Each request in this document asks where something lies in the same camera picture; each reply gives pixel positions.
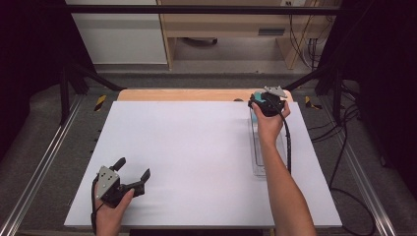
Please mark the person's right hand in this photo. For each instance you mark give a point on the person's right hand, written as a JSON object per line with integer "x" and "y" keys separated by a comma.
{"x": 269, "y": 129}

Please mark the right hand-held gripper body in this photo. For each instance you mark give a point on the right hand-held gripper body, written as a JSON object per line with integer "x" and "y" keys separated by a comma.
{"x": 272, "y": 103}

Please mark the grey desk label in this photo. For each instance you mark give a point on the grey desk label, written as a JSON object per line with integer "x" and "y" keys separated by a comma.
{"x": 271, "y": 31}

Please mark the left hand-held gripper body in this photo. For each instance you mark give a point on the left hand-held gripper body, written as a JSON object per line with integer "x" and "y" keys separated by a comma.
{"x": 109, "y": 185}

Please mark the wooden table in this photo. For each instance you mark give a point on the wooden table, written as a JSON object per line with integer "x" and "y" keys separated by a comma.
{"x": 183, "y": 95}

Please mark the yellow and black tape marker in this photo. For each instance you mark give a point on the yellow and black tape marker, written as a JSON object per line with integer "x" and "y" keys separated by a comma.
{"x": 310, "y": 102}
{"x": 100, "y": 102}

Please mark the light wooden desk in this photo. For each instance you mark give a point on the light wooden desk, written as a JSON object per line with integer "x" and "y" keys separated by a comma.
{"x": 229, "y": 26}

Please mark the aluminium floor rail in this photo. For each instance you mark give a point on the aluminium floor rail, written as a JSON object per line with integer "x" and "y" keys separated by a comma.
{"x": 42, "y": 164}
{"x": 364, "y": 183}

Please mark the person's left hand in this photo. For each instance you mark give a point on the person's left hand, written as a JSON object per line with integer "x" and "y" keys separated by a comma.
{"x": 109, "y": 216}

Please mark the clear plastic packaging box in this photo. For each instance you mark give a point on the clear plastic packaging box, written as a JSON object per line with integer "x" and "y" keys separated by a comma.
{"x": 258, "y": 164}

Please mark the black horizontal frame bar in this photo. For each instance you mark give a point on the black horizontal frame bar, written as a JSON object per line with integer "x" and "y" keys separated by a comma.
{"x": 196, "y": 9}

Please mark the white cabinet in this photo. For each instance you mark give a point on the white cabinet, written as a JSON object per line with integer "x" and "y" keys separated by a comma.
{"x": 121, "y": 36}

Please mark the black metal frame stand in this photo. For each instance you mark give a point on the black metal frame stand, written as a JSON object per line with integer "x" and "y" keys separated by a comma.
{"x": 64, "y": 95}
{"x": 337, "y": 95}

